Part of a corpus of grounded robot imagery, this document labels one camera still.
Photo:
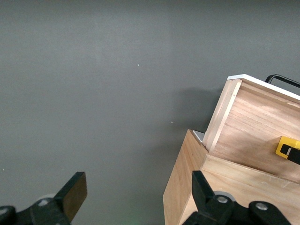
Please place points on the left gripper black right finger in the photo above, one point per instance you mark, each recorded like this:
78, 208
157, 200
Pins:
211, 211

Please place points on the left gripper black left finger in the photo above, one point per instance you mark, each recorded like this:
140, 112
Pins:
47, 211

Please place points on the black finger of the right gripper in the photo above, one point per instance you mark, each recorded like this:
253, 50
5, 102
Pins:
294, 154

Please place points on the yellow cube block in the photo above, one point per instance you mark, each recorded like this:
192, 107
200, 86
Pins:
287, 140

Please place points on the wooden cabinet casing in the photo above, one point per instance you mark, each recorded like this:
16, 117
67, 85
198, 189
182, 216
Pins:
182, 168

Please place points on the dark grey table cloth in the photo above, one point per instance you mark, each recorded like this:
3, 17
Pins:
93, 93

